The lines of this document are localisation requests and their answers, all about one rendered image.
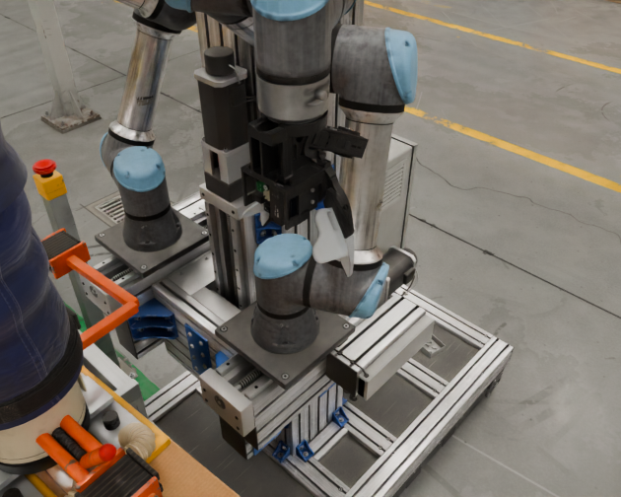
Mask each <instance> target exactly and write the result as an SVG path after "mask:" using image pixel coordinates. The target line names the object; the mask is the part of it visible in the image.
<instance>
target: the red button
mask: <svg viewBox="0 0 621 497"><path fill-rule="evenodd" d="M56 167H57V166H56V163H55V162H54V161H52V160H49V159H44V160H40V161H37V162H36V163H34V165H33V171H34V173H36V174H38V175H40V176H41V177H42V178H50V177H52V176H53V172H54V170H55V169H56Z"/></svg>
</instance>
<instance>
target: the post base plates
mask: <svg viewBox="0 0 621 497"><path fill-rule="evenodd" d="M68 93H69V96H70V100H71V104H72V107H73V110H74V114H73V115H70V116H66V115H64V112H63V108H62V105H61V101H60V99H59V95H58V92H57V91H55V93H54V98H53V103H52V109H51V112H48V110H46V111H45V114H43V115H41V121H43V122H44V123H46V124H47V125H49V126H51V127H52V128H54V129H55V130H57V131H58V132H60V133H61V134H64V133H67V132H69V131H72V130H74V129H77V128H79V127H82V126H84V125H87V124H89V123H92V122H95V121H97V120H100V119H102V118H101V117H100V115H99V114H98V113H96V112H94V111H93V110H91V109H89V108H87V107H85V105H84V103H83V101H82V99H81V98H80V96H79V94H78V96H79V100H80V104H81V109H82V112H80V110H79V108H78V106H77V103H76V101H75V99H74V97H73V95H72V93H71V91H69V92H68Z"/></svg>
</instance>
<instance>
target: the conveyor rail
mask: <svg viewBox="0 0 621 497"><path fill-rule="evenodd" d="M83 352H84V362H83V365H84V366H85V367H86V368H87V369H88V370H89V371H90V372H91V373H92V374H94V375H95V376H96V377H97V378H98V379H100V380H101V381H102V382H103V383H104V384H106V385H107V386H108V387H109V388H110V389H112V390H113V391H116V390H117V389H119V388H120V387H121V386H123V385H124V384H126V383H127V382H129V381H130V380H131V379H130V378H129V377H128V376H127V375H126V374H125V373H124V372H123V371H122V370H121V369H120V368H119V367H118V366H117V365H116V364H114V363H113V362H112V361H111V360H110V359H109V358H108V357H107V356H106V355H105V354H104V353H103V352H102V351H101V350H100V349H99V348H98V347H97V346H96V345H95V344H94V343H93V344H92V345H90V346H89V347H87V348H86V349H84V350H83Z"/></svg>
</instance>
